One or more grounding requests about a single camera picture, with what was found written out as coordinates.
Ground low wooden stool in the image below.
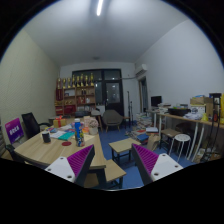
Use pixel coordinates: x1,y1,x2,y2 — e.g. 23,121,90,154
108,137,143,166

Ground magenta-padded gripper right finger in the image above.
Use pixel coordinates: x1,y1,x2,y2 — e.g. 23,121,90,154
131,142,185,186

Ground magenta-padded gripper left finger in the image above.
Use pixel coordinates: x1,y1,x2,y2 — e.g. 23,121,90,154
44,144,96,188

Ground wooden shelf unit with trophies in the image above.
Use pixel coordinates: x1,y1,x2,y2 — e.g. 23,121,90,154
54,72,98,117

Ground black computer monitor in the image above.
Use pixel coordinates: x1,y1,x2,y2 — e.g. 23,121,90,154
150,95,163,108

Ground black bowl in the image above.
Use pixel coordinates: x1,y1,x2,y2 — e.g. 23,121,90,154
167,106,192,117

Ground long ceiling light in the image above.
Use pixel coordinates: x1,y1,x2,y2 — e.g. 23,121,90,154
96,0,105,17

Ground pile of books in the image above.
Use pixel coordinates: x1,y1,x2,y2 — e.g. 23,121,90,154
125,112,160,146

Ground white paper sheets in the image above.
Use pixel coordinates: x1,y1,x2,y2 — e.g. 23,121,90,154
49,129,67,140

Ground pink flower bouquet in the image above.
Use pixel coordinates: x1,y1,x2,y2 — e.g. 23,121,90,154
83,115,100,136

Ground yellow gift box red ribbon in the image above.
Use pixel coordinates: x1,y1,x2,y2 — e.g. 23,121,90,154
52,115,67,129

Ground dark mug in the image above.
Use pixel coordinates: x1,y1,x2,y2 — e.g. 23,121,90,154
41,130,52,144

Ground purple sign board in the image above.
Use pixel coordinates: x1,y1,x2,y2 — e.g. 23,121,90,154
4,117,25,145

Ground black office chair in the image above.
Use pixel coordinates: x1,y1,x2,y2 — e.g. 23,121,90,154
21,112,52,140

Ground grey-brown armchair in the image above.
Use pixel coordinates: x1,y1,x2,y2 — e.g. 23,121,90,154
101,109,125,133

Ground teal notebook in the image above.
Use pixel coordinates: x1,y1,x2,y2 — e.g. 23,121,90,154
57,131,76,142

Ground dark-framed wooden stool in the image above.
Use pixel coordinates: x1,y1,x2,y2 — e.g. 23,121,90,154
158,127,183,154

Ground black-framed glass door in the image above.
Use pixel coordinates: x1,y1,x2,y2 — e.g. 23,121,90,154
71,68,125,117

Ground white wall air conditioner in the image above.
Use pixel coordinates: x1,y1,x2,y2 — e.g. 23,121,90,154
134,63,149,77

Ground wooden bench seat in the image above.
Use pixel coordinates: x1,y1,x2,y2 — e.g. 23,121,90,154
83,158,128,190

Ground white round stool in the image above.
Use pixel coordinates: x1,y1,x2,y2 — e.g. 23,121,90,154
172,133,192,163

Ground cardboard box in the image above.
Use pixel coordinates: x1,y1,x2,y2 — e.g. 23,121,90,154
189,95,214,107

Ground blue-capped drink bottle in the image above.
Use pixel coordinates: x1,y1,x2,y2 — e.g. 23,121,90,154
73,118,86,148

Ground long white-legged wooden desk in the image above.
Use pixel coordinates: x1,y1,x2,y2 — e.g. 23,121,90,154
145,109,224,163

